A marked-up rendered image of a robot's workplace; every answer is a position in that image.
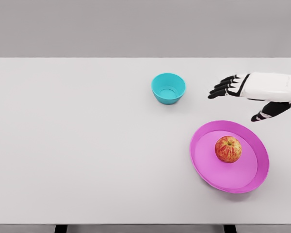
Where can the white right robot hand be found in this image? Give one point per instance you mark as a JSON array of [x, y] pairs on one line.
[[264, 86]]

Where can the red yellow apple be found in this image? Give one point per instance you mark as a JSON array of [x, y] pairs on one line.
[[228, 149]]

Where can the pink plate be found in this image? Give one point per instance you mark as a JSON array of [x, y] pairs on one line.
[[232, 172]]

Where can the blue bowl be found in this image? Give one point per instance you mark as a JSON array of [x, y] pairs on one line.
[[168, 88]]

